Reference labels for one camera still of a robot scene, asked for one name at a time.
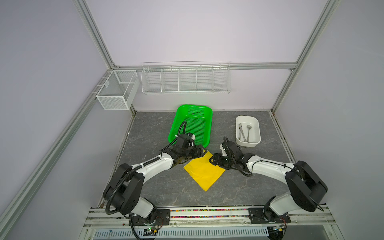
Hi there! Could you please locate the yellow paper napkin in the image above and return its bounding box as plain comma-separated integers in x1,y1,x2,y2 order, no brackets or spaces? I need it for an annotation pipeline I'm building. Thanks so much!
184,152,226,192

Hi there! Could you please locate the white plastic tray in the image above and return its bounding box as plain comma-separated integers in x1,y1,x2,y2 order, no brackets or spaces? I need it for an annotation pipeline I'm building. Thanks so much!
236,116,261,148

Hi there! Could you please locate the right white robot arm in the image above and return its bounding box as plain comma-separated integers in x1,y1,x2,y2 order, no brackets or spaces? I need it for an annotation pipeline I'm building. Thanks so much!
209,142,328,223

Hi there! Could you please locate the silver knife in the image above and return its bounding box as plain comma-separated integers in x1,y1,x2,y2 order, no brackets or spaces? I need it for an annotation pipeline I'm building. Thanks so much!
239,123,247,142

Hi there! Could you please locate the silver spoon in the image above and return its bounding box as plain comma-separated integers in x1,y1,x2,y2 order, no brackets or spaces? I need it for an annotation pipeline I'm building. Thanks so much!
246,125,252,143

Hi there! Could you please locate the green plastic basket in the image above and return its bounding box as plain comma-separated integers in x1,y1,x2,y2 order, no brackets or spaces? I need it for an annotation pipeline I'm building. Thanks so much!
168,105,213,147

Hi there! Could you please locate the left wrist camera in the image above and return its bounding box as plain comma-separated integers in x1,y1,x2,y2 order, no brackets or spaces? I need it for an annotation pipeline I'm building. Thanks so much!
176,133,195,149

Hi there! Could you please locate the white wire wall rack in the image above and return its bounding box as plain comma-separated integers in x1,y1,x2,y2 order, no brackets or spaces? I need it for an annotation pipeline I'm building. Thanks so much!
141,61,232,94

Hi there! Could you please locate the silver fork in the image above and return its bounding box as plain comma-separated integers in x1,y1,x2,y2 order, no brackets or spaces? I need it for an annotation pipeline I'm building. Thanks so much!
238,123,242,141

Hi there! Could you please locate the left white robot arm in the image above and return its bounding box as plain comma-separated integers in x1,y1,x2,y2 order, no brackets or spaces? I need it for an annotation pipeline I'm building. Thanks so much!
103,145,208,222

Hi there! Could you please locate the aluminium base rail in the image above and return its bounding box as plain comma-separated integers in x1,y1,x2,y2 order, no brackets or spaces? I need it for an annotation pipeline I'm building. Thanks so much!
79,205,344,240

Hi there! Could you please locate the white mesh wall box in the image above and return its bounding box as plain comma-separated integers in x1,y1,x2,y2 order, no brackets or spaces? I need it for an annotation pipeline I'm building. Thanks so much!
97,70,140,111

